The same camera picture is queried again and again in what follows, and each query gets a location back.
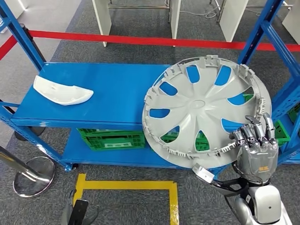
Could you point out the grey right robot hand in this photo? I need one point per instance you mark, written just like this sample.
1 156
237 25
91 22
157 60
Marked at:
258 158

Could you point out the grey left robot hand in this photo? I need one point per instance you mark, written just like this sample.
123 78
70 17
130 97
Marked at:
68 205

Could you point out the grey plastic wheel hubcap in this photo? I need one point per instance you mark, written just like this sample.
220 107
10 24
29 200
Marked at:
197 105

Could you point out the black shelf caster wheel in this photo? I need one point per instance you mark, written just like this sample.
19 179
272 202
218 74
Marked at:
75 166

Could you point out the white curved plastic part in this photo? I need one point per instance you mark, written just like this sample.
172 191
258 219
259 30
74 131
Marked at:
61 93

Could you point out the blue metal shelf rack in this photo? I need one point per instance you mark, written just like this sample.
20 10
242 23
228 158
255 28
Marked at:
117 93

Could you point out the green plastic crate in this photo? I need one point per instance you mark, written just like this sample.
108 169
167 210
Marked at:
281 133
112 139
295 113

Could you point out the chrome belt barrier stanchion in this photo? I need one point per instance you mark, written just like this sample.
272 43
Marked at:
35 177

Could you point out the yellow floor tape square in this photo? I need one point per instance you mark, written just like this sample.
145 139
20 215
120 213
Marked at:
127 185

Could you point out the white panel leg desk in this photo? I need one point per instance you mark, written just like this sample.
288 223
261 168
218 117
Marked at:
231 18
102 21

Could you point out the red barrier belt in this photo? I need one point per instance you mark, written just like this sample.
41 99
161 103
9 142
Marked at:
140 40
7 46

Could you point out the white furniture panel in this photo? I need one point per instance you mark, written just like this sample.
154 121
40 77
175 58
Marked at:
16 7

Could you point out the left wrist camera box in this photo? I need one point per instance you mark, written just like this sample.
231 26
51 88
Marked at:
78 212

